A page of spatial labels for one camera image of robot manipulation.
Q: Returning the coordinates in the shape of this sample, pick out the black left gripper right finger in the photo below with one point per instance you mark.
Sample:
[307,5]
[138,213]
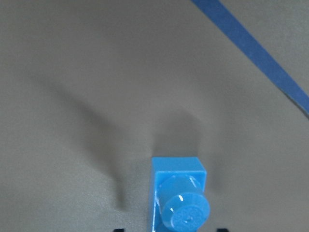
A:
[221,230]

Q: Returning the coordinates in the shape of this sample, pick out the long blue stud block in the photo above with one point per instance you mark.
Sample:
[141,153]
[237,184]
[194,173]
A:
[176,199]

